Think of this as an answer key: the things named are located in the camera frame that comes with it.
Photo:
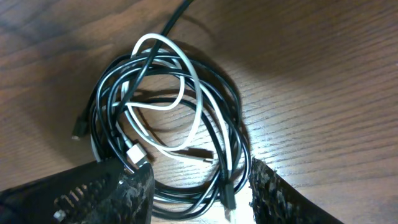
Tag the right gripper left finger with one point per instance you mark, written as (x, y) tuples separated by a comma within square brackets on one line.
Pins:
[(97, 192)]

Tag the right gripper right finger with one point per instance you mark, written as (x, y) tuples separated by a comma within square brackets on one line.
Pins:
[(276, 201)]

